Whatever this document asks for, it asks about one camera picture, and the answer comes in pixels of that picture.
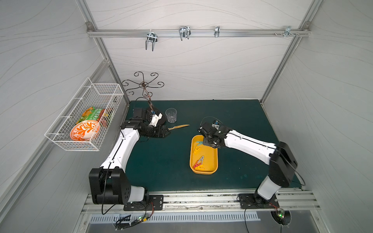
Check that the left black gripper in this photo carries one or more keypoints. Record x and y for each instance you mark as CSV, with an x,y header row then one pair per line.
x,y
162,131

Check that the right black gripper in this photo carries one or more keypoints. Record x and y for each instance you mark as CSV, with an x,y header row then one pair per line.
x,y
204,140

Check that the yellow plastic storage box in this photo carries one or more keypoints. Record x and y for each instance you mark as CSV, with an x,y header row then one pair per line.
x,y
211,161

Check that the red clothespin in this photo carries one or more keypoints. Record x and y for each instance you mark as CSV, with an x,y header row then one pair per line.
x,y
198,164

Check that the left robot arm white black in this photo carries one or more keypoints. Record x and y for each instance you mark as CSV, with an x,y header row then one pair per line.
x,y
109,183

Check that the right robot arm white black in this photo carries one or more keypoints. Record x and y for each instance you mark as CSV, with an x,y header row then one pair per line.
x,y
280,159

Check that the dark metal cup stand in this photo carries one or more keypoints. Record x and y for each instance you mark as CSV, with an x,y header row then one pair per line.
x,y
130,87

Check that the clear drinking glass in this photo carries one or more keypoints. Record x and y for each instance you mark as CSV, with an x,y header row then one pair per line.
x,y
171,115

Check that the green snack packet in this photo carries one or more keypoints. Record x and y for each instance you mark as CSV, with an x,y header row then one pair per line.
x,y
103,116

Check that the orange patterned bowl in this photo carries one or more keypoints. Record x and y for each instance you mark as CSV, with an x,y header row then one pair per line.
x,y
85,130

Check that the metal double hook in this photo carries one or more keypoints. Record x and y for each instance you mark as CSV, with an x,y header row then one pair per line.
x,y
184,32
151,39

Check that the small metal hook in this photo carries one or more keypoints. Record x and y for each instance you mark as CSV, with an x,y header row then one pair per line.
x,y
217,31

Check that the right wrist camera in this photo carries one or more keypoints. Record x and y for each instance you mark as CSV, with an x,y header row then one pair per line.
x,y
216,125

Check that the white wire basket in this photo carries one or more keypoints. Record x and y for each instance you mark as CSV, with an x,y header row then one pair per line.
x,y
90,94

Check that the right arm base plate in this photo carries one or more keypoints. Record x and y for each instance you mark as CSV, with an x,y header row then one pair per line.
x,y
255,201

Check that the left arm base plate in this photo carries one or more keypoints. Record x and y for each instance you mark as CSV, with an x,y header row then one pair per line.
x,y
150,203

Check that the metal crossbar rail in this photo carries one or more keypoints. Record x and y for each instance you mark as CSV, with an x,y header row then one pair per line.
x,y
201,33

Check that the round floor cable port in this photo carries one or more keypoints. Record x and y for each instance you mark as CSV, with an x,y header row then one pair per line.
x,y
281,217

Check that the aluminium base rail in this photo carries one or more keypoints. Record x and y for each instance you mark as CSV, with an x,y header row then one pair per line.
x,y
207,201

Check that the white slotted cable duct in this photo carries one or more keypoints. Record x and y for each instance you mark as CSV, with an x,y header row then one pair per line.
x,y
178,217

